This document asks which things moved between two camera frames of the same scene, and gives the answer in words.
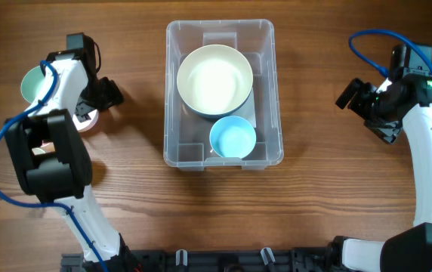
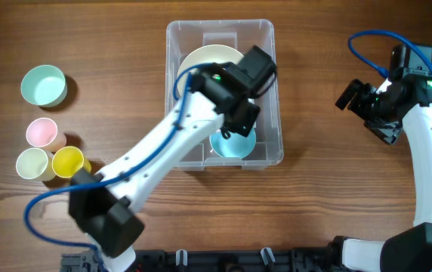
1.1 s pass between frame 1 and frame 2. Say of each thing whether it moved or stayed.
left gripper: moved
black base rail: stayed
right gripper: stayed
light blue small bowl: stayed
